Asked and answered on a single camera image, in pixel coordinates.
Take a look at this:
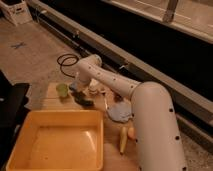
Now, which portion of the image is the blue sponge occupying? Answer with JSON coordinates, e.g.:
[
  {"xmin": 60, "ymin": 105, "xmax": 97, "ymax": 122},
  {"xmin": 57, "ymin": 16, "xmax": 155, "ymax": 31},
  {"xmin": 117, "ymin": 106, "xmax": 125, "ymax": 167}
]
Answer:
[{"xmin": 69, "ymin": 82, "xmax": 78, "ymax": 92}]

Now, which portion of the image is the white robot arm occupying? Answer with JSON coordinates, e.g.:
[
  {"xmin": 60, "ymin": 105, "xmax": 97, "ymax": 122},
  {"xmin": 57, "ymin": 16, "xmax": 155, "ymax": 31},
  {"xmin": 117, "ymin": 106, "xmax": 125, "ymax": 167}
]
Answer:
[{"xmin": 76, "ymin": 54, "xmax": 188, "ymax": 171}]

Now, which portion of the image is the brown chocolate bar toy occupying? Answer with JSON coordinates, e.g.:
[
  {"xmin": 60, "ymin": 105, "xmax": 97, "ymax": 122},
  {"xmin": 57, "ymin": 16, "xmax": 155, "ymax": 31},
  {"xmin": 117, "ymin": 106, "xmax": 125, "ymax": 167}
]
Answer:
[{"xmin": 114, "ymin": 94, "xmax": 123, "ymax": 102}]

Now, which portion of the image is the green cucumber toy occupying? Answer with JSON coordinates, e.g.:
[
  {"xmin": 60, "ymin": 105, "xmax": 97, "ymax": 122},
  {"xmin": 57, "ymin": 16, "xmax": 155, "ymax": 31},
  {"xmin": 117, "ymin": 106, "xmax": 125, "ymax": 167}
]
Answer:
[{"xmin": 73, "ymin": 92, "xmax": 94, "ymax": 106}]

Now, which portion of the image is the blue crumpled cloth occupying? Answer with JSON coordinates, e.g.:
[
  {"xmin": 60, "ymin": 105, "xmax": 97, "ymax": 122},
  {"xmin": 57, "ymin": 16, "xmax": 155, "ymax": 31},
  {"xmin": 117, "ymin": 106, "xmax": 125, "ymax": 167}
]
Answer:
[{"xmin": 107, "ymin": 101, "xmax": 132, "ymax": 123}]

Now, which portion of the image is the green plastic cup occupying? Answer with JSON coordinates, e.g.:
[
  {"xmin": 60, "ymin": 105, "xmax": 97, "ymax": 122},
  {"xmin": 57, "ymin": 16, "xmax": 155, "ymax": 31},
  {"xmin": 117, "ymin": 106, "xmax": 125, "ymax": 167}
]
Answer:
[{"xmin": 56, "ymin": 83, "xmax": 68, "ymax": 98}]

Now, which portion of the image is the yellow corn toy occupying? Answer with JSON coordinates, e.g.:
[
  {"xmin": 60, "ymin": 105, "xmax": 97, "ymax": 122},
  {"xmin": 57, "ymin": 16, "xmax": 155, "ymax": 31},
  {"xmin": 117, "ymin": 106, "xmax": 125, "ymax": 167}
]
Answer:
[{"xmin": 119, "ymin": 127, "xmax": 128, "ymax": 155}]

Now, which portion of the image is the orange peach toy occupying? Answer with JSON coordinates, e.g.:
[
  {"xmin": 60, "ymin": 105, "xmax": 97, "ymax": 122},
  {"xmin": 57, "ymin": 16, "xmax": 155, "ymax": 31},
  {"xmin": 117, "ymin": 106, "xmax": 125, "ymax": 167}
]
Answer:
[{"xmin": 127, "ymin": 127, "xmax": 136, "ymax": 140}]

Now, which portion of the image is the wooden board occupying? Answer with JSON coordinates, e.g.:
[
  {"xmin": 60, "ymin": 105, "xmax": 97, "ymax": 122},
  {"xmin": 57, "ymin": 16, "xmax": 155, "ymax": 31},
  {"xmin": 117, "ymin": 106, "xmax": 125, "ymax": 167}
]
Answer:
[{"xmin": 42, "ymin": 83, "xmax": 143, "ymax": 171}]

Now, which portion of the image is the yellow plastic tub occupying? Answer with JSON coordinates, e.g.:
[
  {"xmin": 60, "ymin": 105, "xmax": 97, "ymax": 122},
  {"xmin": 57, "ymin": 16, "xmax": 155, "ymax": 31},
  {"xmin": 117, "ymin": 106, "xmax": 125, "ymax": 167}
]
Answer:
[{"xmin": 6, "ymin": 110, "xmax": 103, "ymax": 171}]

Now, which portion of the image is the black chair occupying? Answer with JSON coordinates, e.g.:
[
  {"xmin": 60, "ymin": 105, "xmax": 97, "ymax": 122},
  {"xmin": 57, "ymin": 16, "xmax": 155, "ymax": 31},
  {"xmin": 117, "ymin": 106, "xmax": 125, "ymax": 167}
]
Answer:
[{"xmin": 0, "ymin": 70, "xmax": 30, "ymax": 169}]

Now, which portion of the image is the white cardboard box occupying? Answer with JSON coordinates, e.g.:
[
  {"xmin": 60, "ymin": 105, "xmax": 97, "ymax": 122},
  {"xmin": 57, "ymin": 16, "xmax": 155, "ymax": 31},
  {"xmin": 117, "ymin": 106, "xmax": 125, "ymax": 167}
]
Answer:
[{"xmin": 0, "ymin": 0, "xmax": 32, "ymax": 26}]

